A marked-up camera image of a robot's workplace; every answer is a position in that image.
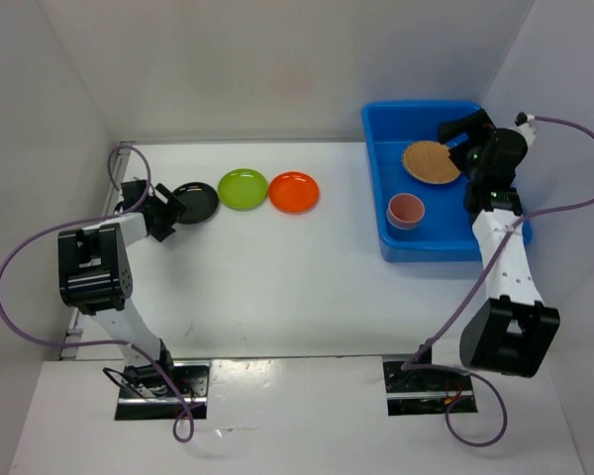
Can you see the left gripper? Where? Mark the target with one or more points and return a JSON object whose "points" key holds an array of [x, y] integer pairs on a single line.
{"points": [[171, 208]]}

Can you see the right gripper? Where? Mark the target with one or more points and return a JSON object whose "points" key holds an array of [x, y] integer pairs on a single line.
{"points": [[476, 124]]}

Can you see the black plastic plate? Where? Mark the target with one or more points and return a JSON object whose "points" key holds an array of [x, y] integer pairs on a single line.
{"points": [[201, 201]]}

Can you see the brown woven bamboo tray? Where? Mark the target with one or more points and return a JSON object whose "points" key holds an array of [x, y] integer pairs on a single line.
{"points": [[429, 162]]}

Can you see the pink plastic cup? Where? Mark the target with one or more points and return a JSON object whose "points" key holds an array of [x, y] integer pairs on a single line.
{"points": [[406, 200]]}

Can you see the blue-grey plastic cup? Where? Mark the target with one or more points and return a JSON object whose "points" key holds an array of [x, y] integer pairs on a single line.
{"points": [[405, 219]]}

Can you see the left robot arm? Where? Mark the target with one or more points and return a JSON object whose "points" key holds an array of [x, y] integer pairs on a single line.
{"points": [[95, 278]]}

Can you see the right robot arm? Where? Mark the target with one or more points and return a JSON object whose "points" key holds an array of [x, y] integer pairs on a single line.
{"points": [[513, 330]]}

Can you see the blue plastic bin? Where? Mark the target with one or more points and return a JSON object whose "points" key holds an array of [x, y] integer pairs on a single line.
{"points": [[444, 234]]}

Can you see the green plastic plate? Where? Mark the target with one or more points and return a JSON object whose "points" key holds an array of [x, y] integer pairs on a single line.
{"points": [[242, 189]]}

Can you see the orange plastic plate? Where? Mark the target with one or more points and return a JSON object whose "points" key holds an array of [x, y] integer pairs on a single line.
{"points": [[293, 192]]}

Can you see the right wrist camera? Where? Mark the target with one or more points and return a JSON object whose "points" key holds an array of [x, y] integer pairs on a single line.
{"points": [[525, 124]]}

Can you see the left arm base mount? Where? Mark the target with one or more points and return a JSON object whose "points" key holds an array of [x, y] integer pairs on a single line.
{"points": [[137, 403]]}

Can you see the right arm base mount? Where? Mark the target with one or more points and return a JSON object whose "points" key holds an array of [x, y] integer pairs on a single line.
{"points": [[426, 391]]}

